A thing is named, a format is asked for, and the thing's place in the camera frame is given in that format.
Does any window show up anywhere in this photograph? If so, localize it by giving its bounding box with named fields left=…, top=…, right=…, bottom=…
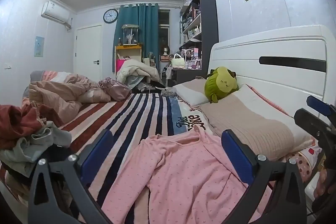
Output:
left=158, top=9, right=171, bottom=56

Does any shiny mauve jacket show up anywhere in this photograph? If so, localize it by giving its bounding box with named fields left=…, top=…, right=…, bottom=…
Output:
left=98, top=77, right=132, bottom=102

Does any beige knit pillow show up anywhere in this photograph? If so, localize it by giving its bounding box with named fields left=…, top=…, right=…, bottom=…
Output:
left=197, top=84, right=315, bottom=161

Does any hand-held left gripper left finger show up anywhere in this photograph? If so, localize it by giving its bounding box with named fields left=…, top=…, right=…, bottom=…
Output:
left=28, top=130, right=116, bottom=224

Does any dark bookshelf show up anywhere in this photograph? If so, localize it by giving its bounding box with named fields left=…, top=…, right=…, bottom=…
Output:
left=179, top=0, right=219, bottom=80

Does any pink dotted long-sleeve top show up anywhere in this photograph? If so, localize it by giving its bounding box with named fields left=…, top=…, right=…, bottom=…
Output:
left=101, top=124, right=273, bottom=224

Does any pile of clothes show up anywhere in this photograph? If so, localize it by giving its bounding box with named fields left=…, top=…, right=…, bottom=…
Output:
left=0, top=102, right=72, bottom=203

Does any glass display case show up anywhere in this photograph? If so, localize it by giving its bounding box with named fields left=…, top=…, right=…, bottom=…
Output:
left=121, top=25, right=139, bottom=45

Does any green plush toy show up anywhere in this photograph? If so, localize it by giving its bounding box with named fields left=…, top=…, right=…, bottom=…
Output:
left=204, top=67, right=240, bottom=104

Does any small blue wall poster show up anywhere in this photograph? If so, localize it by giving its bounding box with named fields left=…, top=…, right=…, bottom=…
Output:
left=35, top=36, right=45, bottom=57

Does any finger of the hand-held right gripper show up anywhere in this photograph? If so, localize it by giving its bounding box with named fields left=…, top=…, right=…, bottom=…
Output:
left=306, top=95, right=336, bottom=119
left=294, top=108, right=336, bottom=141

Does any teal curtain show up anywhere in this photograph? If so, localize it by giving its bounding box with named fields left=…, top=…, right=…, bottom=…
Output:
left=112, top=3, right=160, bottom=73

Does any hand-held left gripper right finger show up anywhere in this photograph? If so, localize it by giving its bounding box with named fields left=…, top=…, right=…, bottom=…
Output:
left=221, top=130, right=307, bottom=224

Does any white door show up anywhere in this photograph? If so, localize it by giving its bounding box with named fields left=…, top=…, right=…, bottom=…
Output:
left=73, top=25, right=102, bottom=75

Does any round wall clock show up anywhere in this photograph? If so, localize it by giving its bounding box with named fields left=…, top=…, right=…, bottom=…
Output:
left=103, top=9, right=119, bottom=24

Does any mannequin head with wig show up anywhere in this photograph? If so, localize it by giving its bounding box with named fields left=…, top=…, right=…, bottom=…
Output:
left=161, top=40, right=171, bottom=56

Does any yellow shelf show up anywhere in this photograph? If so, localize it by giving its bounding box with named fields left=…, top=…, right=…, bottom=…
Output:
left=115, top=45, right=143, bottom=73

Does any striped blanket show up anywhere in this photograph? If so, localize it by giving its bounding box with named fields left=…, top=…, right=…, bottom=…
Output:
left=16, top=91, right=218, bottom=224

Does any dark desk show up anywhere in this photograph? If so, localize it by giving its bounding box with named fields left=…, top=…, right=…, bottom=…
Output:
left=165, top=67, right=208, bottom=87

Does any white bed headboard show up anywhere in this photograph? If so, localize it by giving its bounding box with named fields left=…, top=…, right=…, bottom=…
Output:
left=207, top=25, right=336, bottom=119

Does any pink dotted cloth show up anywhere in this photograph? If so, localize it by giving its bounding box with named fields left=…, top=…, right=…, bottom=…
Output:
left=286, top=151, right=313, bottom=178

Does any white pillow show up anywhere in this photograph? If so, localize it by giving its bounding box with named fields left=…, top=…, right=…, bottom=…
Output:
left=173, top=78, right=210, bottom=107

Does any pink quilt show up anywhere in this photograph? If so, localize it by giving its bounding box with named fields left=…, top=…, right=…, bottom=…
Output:
left=28, top=70, right=111, bottom=131

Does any white duvet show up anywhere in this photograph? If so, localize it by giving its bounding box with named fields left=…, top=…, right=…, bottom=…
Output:
left=116, top=58, right=160, bottom=89

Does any white air conditioner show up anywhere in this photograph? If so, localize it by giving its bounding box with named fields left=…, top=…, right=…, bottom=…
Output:
left=41, top=1, right=70, bottom=24

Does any white handbag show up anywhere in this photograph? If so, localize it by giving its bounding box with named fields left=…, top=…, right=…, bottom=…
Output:
left=170, top=53, right=185, bottom=68

